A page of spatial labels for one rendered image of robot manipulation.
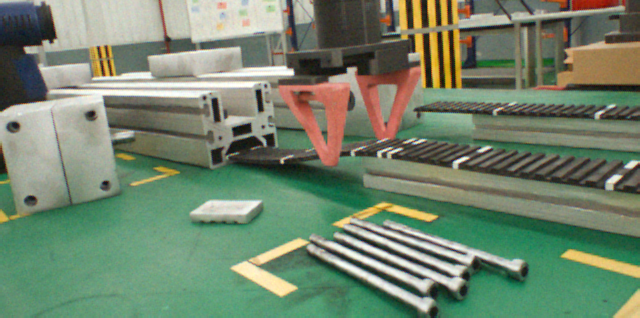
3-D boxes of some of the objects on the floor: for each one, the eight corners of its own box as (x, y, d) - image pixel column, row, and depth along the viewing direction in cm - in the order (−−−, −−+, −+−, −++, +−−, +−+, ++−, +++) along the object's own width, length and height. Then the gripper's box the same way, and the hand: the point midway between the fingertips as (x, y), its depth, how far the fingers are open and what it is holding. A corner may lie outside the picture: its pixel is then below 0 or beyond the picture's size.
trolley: (684, 133, 337) (690, -26, 317) (678, 154, 295) (684, -27, 275) (522, 128, 401) (519, -4, 380) (499, 145, 359) (493, -3, 338)
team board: (192, 115, 684) (167, -36, 646) (217, 108, 727) (195, -34, 688) (285, 113, 609) (263, -57, 570) (306, 106, 651) (288, -54, 612)
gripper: (321, -26, 37) (341, 177, 40) (417, -26, 45) (428, 142, 48) (263, -13, 42) (285, 167, 45) (359, -15, 50) (373, 137, 53)
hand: (358, 146), depth 47 cm, fingers open, 8 cm apart
